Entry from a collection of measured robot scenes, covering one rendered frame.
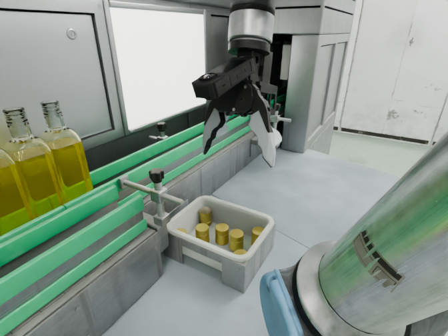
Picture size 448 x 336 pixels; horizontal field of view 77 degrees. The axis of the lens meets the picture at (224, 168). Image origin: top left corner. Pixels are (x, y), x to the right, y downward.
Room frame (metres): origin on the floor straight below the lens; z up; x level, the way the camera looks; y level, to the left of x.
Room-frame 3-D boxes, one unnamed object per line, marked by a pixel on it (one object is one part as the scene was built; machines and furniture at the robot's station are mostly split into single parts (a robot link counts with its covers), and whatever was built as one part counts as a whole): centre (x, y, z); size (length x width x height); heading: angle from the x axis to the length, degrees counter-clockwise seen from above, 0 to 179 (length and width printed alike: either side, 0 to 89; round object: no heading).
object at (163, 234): (0.51, 0.17, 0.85); 0.09 x 0.04 x 0.07; 59
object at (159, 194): (0.50, 0.15, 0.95); 0.17 x 0.03 x 0.12; 59
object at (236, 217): (0.55, 0.01, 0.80); 0.22 x 0.17 x 0.09; 59
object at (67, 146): (0.49, 0.31, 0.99); 0.06 x 0.06 x 0.21; 58
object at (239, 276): (0.56, 0.03, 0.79); 0.27 x 0.17 x 0.08; 59
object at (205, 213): (0.63, 0.05, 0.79); 0.04 x 0.04 x 0.04
